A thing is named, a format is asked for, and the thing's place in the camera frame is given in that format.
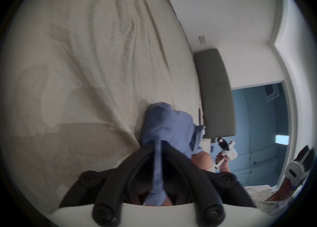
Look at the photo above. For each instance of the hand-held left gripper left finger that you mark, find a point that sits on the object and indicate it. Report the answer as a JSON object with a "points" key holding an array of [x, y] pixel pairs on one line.
{"points": [[116, 179]]}

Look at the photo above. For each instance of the grey padded headboard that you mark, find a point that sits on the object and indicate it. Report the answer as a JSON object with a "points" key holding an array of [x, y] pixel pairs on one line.
{"points": [[213, 92]]}

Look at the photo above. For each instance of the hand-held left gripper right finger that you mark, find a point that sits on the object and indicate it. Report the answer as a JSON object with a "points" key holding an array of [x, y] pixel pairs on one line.
{"points": [[198, 184]]}

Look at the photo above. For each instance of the bed with beige sheet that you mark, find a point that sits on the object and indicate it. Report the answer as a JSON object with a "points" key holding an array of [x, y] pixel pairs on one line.
{"points": [[86, 60]]}

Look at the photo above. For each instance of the wall switch plate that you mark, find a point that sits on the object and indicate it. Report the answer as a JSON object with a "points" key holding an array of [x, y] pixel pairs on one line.
{"points": [[201, 39]]}

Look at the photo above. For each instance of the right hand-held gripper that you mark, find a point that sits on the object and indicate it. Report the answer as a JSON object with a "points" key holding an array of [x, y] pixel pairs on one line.
{"points": [[230, 152]]}

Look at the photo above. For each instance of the blue shirt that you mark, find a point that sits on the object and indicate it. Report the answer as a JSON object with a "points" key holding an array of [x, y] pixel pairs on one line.
{"points": [[168, 127]]}

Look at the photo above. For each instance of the person's body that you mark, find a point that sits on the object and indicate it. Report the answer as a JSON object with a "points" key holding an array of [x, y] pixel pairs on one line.
{"points": [[267, 203]]}

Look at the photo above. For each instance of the person's right hand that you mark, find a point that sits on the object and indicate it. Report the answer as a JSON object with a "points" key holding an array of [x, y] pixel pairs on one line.
{"points": [[222, 164]]}

